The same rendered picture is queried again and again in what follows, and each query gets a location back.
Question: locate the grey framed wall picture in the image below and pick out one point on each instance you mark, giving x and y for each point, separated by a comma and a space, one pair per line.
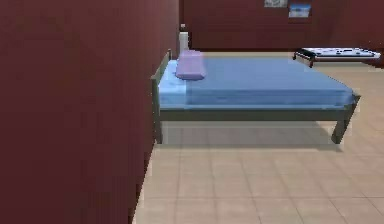
275, 3

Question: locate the purple pillow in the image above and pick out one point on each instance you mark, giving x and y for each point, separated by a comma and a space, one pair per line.
190, 65

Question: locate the blue bed with grey frame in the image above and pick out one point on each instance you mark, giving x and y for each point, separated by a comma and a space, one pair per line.
260, 83

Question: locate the white bedside lamp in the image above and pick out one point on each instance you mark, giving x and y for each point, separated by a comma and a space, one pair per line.
183, 40

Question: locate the blue framed wall picture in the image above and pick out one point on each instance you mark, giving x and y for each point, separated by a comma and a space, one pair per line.
299, 10

